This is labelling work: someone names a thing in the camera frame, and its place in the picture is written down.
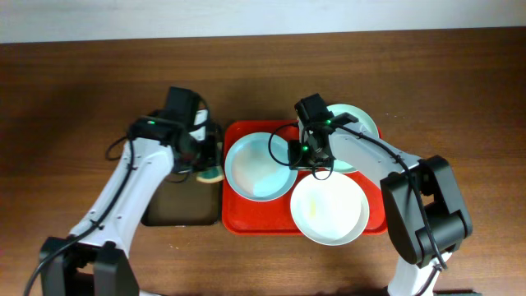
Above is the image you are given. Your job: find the green and yellow sponge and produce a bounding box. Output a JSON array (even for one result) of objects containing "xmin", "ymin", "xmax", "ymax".
[{"xmin": 196, "ymin": 165, "xmax": 224, "ymax": 184}]

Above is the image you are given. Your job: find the light blue plate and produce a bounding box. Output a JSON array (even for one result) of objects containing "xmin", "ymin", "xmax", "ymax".
[{"xmin": 224, "ymin": 132, "xmax": 298, "ymax": 202}]

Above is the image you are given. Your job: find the white plate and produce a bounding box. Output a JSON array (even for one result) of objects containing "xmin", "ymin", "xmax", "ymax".
[{"xmin": 290, "ymin": 171, "xmax": 370, "ymax": 246}]

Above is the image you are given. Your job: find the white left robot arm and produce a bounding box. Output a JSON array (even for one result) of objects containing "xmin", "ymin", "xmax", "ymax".
[{"xmin": 28, "ymin": 116, "xmax": 223, "ymax": 295}]

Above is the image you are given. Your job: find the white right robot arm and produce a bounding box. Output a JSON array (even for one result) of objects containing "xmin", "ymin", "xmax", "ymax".
[{"xmin": 288, "ymin": 111, "xmax": 473, "ymax": 295}]

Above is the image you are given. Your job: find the black rectangular tray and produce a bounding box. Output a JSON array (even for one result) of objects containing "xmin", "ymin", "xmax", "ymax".
[{"xmin": 140, "ymin": 122, "xmax": 224, "ymax": 228}]

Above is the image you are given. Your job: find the red plastic tray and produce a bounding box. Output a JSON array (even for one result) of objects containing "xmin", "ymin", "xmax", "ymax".
[{"xmin": 221, "ymin": 120, "xmax": 387, "ymax": 236}]

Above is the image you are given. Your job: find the light green plate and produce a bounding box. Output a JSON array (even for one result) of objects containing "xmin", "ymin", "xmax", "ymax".
[{"xmin": 327, "ymin": 104, "xmax": 381, "ymax": 173}]

